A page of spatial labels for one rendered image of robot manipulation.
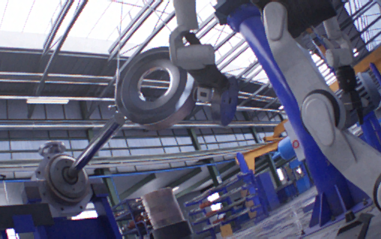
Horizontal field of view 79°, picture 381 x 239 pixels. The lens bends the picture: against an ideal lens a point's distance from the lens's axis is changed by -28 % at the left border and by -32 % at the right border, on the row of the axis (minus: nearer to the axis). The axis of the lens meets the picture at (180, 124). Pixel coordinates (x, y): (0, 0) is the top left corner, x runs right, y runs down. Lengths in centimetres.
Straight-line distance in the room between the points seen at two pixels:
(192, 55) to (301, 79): 33
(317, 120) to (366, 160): 20
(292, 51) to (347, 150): 35
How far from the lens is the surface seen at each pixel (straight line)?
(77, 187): 208
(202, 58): 87
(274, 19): 94
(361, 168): 85
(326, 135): 81
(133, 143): 1162
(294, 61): 92
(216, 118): 116
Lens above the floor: 45
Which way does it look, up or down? 21 degrees up
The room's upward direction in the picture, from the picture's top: 22 degrees counter-clockwise
